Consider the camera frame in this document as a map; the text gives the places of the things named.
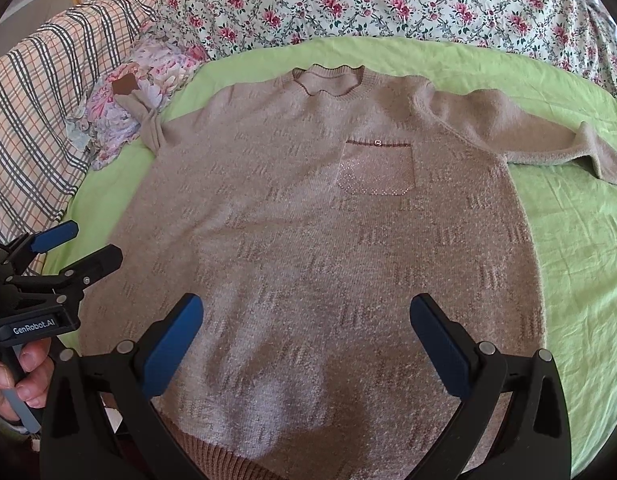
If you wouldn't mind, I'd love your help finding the pastel floral pillow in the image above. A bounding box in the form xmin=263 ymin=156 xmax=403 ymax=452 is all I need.
xmin=66 ymin=34 xmax=208 ymax=170

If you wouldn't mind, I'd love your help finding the person's left hand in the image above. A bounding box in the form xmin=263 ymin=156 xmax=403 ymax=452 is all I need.
xmin=0 ymin=336 xmax=56 ymax=424

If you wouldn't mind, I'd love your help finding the beige knit sweater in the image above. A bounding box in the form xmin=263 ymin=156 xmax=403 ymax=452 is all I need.
xmin=80 ymin=65 xmax=617 ymax=479

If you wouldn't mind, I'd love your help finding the plaid blanket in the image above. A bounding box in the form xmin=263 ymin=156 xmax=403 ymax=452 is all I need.
xmin=0 ymin=0 xmax=156 ymax=244

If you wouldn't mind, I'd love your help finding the floral quilt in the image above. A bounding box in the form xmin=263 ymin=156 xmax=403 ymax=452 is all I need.
xmin=156 ymin=0 xmax=617 ymax=98

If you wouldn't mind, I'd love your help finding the green bed sheet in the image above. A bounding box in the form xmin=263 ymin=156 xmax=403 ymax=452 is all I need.
xmin=44 ymin=38 xmax=617 ymax=470

